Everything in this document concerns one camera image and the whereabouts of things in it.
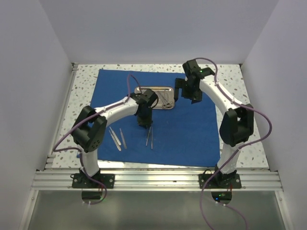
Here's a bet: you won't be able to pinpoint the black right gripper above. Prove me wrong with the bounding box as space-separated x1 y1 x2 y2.
174 78 202 104

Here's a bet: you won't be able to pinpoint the steel instrument tray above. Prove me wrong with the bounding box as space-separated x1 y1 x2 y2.
134 86 175 110

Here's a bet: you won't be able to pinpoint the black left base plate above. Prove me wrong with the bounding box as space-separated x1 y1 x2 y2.
70 172 115 189

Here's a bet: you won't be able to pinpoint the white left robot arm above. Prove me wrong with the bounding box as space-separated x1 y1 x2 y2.
71 89 158 188

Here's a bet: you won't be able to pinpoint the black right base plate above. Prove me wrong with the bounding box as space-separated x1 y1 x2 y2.
198 169 242 189

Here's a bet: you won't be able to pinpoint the aluminium mounting rail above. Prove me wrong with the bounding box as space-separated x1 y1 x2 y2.
31 168 283 192

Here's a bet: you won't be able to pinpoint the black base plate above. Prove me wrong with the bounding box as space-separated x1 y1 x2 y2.
70 172 115 189
198 169 242 189

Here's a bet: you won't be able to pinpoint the steel tweezers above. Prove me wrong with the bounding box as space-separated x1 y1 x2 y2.
109 127 121 151

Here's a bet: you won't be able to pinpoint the steel surgical scissors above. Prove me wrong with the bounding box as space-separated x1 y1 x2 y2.
157 91 168 109

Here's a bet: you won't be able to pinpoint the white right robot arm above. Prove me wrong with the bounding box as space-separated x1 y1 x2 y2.
174 59 254 188

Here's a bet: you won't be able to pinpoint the blue surgical cloth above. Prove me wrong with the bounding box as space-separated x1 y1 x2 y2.
91 69 220 167

